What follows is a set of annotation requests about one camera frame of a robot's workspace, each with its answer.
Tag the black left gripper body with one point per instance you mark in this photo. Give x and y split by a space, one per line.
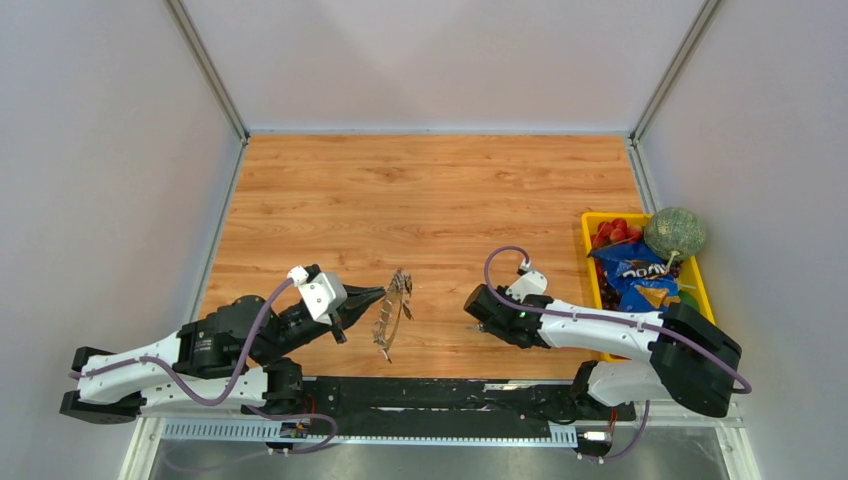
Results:
303 333

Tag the green melon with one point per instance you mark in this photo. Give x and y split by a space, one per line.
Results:
675 233

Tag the blue chips bag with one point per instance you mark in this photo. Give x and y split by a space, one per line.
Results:
639 275

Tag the dark grapes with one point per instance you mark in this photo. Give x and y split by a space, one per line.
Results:
610 297

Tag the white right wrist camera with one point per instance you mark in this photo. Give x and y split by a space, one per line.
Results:
530 281

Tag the yellow plastic bin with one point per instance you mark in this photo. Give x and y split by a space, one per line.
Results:
686 272

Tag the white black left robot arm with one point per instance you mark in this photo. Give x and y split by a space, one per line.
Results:
234 359

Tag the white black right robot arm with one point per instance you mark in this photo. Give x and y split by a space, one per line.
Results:
676 354

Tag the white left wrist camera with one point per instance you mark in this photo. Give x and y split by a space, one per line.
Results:
322 292

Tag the green lime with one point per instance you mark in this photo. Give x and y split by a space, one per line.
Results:
689 299

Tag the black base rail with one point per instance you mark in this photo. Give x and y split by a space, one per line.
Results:
441 408

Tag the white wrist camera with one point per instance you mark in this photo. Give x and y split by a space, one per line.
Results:
530 281
322 292

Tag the red strawberries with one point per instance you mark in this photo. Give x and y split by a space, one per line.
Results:
615 232

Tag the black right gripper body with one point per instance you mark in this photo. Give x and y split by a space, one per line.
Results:
501 331

